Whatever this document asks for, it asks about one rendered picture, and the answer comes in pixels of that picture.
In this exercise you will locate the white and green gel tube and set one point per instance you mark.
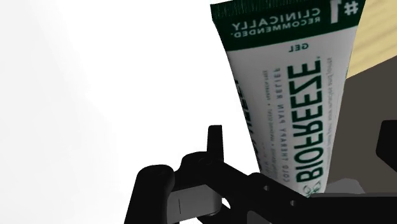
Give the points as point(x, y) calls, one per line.
point(279, 93)

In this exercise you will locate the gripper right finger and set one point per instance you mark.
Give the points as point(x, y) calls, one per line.
point(389, 145)

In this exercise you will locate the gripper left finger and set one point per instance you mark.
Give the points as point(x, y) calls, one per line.
point(155, 186)

